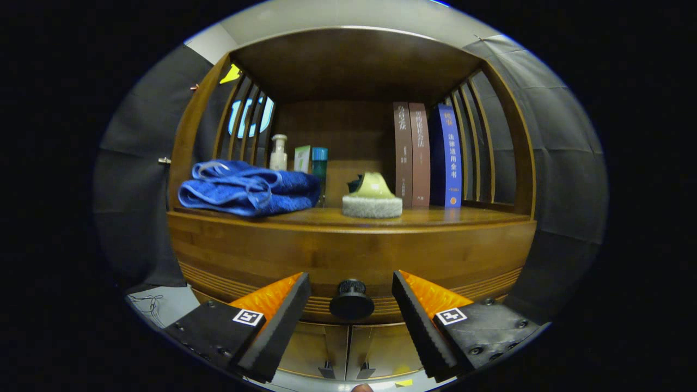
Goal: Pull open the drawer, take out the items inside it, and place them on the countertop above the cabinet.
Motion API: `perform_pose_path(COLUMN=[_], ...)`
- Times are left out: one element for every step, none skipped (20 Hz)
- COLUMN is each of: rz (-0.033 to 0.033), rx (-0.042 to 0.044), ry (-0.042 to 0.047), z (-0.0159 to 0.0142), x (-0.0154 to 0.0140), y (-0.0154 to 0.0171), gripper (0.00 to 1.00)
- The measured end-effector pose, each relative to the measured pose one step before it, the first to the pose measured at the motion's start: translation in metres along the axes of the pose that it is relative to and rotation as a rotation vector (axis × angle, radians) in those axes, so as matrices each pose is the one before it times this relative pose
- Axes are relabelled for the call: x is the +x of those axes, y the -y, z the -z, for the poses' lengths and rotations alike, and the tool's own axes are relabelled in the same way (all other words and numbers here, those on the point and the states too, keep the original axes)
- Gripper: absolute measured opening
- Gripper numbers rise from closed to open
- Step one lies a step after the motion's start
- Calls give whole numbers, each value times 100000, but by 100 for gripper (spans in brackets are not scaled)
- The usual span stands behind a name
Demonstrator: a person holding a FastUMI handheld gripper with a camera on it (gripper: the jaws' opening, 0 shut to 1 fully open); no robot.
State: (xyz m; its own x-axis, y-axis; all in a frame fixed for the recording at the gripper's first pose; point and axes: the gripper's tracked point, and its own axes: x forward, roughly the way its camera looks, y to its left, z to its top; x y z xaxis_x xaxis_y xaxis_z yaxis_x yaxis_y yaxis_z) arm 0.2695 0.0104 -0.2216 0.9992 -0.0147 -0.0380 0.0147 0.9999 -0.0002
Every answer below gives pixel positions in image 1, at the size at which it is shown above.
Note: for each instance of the wooden countertop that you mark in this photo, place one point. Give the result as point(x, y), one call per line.
point(446, 216)

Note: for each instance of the white green tube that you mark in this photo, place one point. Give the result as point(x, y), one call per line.
point(302, 159)

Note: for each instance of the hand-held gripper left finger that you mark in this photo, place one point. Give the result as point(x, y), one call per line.
point(283, 321)

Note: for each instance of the reddish brown book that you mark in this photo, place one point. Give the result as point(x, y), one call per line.
point(420, 158)

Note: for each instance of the dark brown book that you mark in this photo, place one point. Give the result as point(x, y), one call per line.
point(403, 158)

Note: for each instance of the teal bottle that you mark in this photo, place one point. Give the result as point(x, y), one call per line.
point(319, 163)

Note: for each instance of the blue book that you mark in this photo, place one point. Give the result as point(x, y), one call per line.
point(451, 158)

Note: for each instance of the wooden drawer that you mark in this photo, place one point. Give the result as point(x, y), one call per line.
point(354, 256)

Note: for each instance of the wooden cabinet door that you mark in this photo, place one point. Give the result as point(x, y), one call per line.
point(386, 348)
point(316, 348)

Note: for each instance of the dark blue lidded teacup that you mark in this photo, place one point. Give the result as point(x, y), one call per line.
point(354, 185)

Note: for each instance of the yellow floor tape piece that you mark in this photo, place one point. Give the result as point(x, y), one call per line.
point(403, 383)

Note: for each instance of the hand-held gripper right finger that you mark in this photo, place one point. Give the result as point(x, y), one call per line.
point(419, 321)

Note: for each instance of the black round drawer knob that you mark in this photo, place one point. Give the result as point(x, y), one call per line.
point(352, 299)

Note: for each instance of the yellow green scrub brush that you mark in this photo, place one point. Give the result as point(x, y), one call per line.
point(373, 188)

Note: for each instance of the wooden cabinet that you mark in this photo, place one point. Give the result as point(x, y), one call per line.
point(354, 60)

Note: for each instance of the white pump bottle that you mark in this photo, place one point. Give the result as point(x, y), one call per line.
point(279, 158)

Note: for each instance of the folded blue towel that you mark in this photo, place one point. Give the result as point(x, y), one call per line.
point(245, 190)

